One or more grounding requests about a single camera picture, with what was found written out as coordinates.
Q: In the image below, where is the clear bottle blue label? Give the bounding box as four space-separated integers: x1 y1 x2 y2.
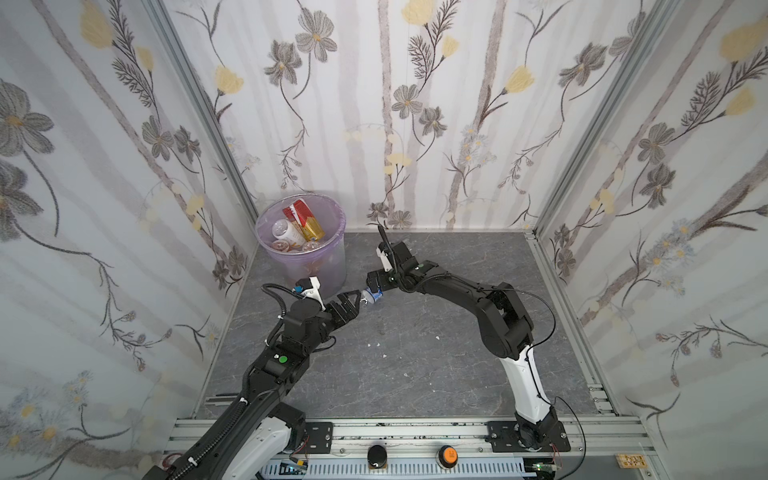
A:
360 289 383 306

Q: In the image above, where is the purple lined waste bin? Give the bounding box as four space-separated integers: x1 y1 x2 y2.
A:
255 194 346 297

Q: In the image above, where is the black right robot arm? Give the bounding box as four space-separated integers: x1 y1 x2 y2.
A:
367 225 571 452

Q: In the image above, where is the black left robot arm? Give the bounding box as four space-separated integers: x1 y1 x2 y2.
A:
144 277 378 479

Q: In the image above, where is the black knob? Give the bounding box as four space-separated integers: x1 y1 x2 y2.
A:
366 445 388 470

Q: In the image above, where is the orange knob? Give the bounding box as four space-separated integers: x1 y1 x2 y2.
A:
437 445 459 470

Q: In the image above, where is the small wooden tag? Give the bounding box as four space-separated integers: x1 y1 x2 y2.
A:
615 453 648 470

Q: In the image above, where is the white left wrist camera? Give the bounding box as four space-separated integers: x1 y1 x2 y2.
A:
293 276 325 309

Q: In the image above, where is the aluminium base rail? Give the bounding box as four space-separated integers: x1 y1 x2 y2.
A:
253 416 670 479

